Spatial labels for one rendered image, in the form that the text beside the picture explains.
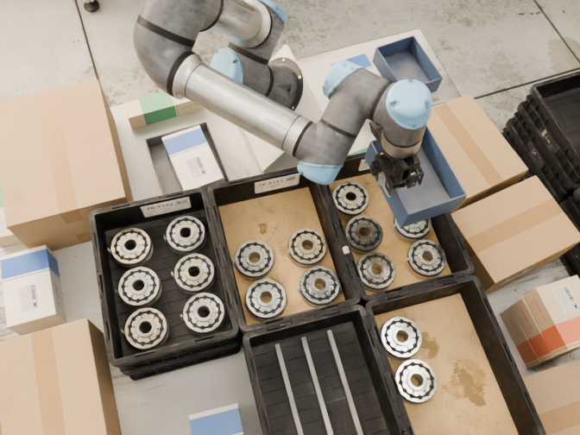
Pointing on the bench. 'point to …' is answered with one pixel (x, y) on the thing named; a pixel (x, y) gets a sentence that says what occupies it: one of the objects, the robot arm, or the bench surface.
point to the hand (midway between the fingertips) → (387, 179)
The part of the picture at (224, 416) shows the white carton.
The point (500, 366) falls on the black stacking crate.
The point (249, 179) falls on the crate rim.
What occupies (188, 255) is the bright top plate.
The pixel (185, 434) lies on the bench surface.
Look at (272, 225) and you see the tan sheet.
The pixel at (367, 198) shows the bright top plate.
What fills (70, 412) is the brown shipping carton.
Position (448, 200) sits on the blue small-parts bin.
